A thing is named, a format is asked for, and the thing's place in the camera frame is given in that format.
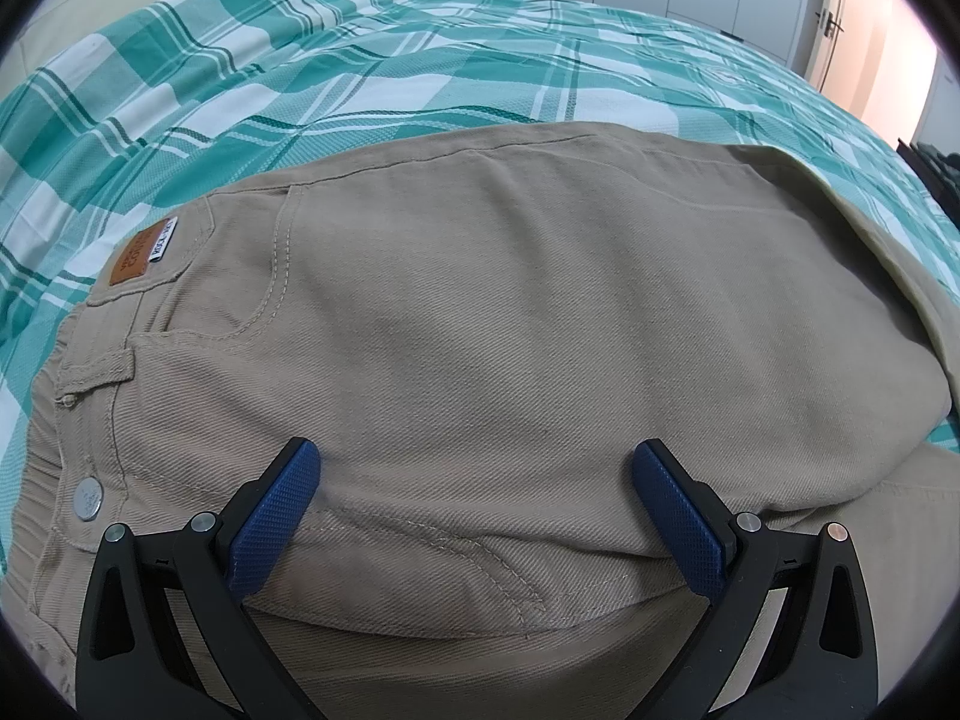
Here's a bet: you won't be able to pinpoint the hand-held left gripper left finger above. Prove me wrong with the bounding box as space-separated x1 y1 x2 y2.
75 436 331 720

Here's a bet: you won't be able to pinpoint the beige pants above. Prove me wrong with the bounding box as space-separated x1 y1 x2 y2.
0 120 960 720

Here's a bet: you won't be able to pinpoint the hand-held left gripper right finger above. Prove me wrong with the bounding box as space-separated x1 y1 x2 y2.
632 439 880 720

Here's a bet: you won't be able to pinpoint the pile of dark clothes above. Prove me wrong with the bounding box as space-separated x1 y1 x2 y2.
921 144 960 192

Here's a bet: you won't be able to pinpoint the green checked blanket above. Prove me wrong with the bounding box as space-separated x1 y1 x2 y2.
0 0 960 563

